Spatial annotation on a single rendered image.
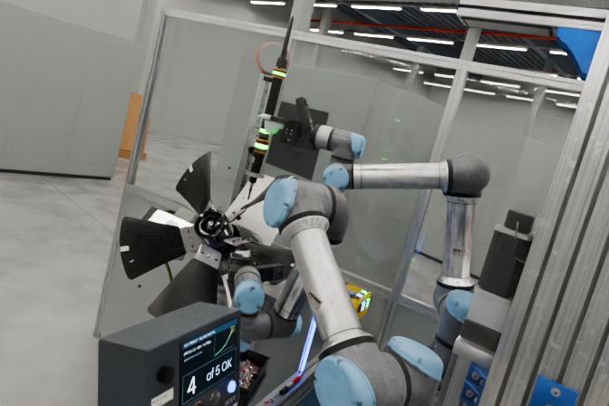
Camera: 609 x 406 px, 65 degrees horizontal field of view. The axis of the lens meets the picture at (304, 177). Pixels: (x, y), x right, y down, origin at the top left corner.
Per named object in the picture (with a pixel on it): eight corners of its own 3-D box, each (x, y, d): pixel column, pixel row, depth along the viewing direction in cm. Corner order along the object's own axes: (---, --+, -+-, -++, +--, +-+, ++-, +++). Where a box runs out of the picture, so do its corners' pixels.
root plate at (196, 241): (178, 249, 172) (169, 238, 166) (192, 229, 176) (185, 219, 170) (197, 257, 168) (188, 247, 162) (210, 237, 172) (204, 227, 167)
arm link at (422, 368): (440, 420, 97) (460, 359, 95) (396, 431, 89) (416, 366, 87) (399, 384, 106) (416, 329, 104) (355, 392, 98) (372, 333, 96)
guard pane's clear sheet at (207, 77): (132, 184, 285) (168, 15, 272) (605, 377, 178) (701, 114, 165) (131, 184, 285) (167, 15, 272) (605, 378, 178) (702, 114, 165)
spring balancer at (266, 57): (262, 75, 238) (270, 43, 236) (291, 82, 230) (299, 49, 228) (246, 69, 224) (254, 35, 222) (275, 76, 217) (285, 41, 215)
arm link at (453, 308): (439, 342, 135) (452, 298, 133) (432, 323, 148) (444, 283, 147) (480, 354, 134) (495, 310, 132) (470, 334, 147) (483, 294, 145)
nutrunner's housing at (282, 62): (246, 179, 164) (278, 48, 158) (257, 182, 164) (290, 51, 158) (246, 182, 160) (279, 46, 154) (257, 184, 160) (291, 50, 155)
